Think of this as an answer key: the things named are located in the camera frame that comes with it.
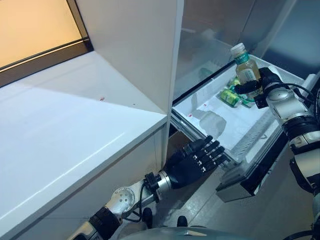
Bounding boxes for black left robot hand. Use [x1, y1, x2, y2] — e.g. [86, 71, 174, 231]
[164, 134, 226, 190]

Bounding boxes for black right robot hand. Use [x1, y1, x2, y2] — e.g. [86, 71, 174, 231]
[234, 66, 276, 98]

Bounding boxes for yellow tea bottle white cap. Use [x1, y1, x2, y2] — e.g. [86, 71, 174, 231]
[229, 42, 260, 100]

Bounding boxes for white fridge drawer steel front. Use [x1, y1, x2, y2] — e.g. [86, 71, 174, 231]
[171, 56, 316, 204]

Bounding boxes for silver fridge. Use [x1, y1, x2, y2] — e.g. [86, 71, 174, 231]
[167, 0, 320, 151]

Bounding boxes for teal green drink can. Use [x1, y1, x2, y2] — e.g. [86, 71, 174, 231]
[240, 98, 254, 109]

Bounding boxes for brown cardboard piece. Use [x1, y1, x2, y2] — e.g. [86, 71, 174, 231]
[168, 129, 191, 157]

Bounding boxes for black right robot foot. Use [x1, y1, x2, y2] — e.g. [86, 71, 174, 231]
[176, 215, 189, 228]

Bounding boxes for black robot foot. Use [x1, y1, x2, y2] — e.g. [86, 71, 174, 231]
[142, 208, 154, 228]
[176, 215, 189, 228]

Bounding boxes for black left robot foot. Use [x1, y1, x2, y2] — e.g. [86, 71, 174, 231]
[142, 208, 154, 228]

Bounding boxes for grey robot body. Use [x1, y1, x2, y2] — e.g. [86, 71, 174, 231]
[119, 219, 220, 240]

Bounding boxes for tall white cabinet panel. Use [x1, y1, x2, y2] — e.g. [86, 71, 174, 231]
[74, 0, 185, 120]

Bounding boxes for white counter cabinet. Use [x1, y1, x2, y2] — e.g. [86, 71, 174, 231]
[0, 51, 169, 240]

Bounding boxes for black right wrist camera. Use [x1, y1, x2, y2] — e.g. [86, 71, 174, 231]
[253, 93, 269, 110]

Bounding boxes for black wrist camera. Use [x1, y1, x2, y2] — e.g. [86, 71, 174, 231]
[144, 171, 161, 204]
[253, 93, 269, 110]

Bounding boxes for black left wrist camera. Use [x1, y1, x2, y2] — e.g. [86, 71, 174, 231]
[144, 171, 161, 204]

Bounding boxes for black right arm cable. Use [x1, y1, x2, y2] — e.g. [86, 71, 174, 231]
[282, 83, 320, 104]

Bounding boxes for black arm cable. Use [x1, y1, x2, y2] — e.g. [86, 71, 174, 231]
[129, 183, 151, 222]
[282, 83, 320, 104]

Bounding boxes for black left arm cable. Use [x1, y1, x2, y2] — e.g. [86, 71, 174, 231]
[129, 183, 151, 222]

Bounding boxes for window with dark frame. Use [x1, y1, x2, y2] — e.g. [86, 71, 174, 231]
[0, 0, 95, 89]

